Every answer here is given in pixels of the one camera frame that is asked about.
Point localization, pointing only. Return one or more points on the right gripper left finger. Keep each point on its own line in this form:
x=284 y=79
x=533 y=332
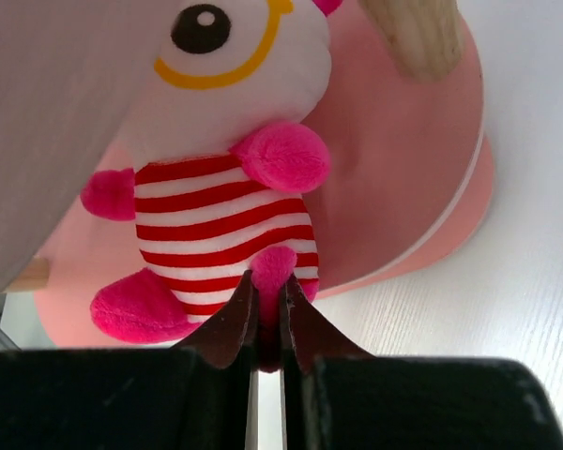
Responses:
x=198 y=394

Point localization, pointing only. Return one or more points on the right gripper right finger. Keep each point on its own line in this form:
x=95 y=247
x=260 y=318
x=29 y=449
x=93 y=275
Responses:
x=338 y=396

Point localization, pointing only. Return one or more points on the white pink plush glasses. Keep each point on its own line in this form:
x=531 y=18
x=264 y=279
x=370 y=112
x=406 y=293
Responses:
x=220 y=162

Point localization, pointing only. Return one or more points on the pink three-tier shelf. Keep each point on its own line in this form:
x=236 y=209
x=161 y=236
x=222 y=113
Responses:
x=402 y=154

